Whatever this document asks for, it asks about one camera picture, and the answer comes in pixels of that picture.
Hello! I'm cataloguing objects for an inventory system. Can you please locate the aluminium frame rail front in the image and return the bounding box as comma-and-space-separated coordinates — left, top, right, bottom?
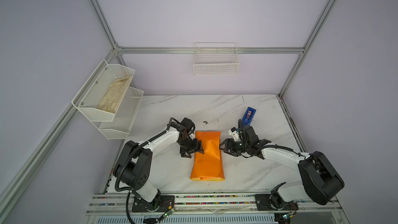
86, 193, 343, 216

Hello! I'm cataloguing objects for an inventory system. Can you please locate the beige cloth in shelf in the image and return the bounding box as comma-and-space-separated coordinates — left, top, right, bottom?
97, 76, 132, 114

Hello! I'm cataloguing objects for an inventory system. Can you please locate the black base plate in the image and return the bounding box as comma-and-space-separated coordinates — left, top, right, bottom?
131, 195, 175, 213
255, 194, 298, 211

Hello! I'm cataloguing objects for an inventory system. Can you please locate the yellow orange wrapping paper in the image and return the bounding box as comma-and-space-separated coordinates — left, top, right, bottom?
190, 131, 225, 182

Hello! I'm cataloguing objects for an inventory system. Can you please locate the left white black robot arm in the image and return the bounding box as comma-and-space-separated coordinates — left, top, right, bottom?
113, 117, 204, 203

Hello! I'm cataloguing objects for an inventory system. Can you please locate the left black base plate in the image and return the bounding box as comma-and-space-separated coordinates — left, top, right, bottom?
131, 195, 175, 213

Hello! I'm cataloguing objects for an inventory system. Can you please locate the white wire wall basket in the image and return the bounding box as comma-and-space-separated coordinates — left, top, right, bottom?
193, 42, 240, 76

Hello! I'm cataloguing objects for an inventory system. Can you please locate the blue tape dispenser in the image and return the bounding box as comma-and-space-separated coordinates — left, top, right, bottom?
242, 107, 256, 126

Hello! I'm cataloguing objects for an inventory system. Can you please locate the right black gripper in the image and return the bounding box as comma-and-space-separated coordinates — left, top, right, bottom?
214, 139, 249, 155

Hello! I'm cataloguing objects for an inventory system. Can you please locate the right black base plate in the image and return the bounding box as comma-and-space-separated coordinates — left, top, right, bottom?
255, 194, 298, 211

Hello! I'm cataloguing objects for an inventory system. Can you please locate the upper white mesh shelf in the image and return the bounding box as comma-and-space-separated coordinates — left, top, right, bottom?
72, 60, 135, 122

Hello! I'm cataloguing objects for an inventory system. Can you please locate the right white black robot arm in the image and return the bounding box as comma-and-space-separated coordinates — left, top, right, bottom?
219, 125, 345, 210

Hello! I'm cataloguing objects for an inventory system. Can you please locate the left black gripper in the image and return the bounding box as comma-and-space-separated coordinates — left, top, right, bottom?
177, 136, 204, 158

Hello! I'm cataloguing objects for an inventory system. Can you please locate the white mesh shelf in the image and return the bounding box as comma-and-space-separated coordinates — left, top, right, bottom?
99, 87, 144, 140
72, 60, 135, 122

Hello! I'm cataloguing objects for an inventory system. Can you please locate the lower white mesh shelf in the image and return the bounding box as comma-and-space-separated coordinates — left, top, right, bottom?
99, 87, 144, 140

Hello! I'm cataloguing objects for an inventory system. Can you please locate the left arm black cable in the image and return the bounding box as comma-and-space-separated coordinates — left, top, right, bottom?
114, 117, 187, 224

